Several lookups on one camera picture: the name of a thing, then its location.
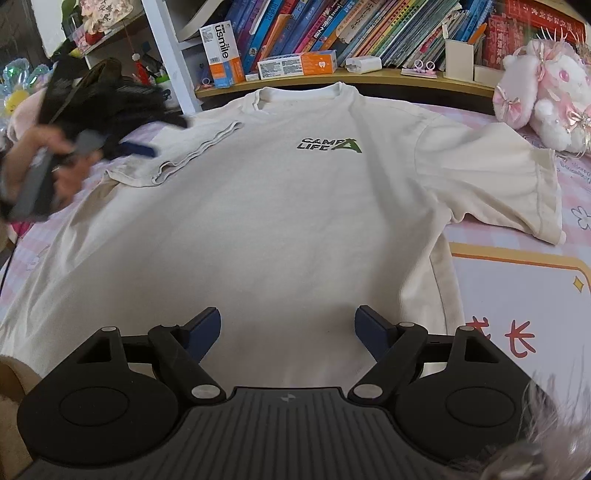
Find white orange flat box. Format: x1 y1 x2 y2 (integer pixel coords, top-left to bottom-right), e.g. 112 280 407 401
257 50 338 80

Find pink binder clips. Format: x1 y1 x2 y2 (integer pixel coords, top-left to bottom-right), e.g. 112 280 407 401
401 59 437 79

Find pink white plush bunny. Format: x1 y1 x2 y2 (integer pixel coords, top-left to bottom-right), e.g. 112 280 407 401
493 39 590 156

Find row of colourful books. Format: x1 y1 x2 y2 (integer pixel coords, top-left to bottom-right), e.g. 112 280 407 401
225 0 493 73

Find wooden white bookshelf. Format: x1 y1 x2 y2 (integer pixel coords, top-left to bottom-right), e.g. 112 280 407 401
82 11 494 114

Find white orange usmile box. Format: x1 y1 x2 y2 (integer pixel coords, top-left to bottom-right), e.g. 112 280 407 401
199 21 245 89

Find red thick books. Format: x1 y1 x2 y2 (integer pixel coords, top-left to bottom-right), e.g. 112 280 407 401
478 0 589 70

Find beige pen holder box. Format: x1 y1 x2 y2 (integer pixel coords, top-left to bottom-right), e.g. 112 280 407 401
445 39 474 82

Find white charger adapter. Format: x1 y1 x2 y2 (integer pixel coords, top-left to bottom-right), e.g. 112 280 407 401
345 55 383 75

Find cream t-shirt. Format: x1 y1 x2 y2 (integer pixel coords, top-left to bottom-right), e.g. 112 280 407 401
0 81 567 391

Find person's left hand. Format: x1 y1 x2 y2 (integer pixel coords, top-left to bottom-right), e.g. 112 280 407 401
1 125 103 212

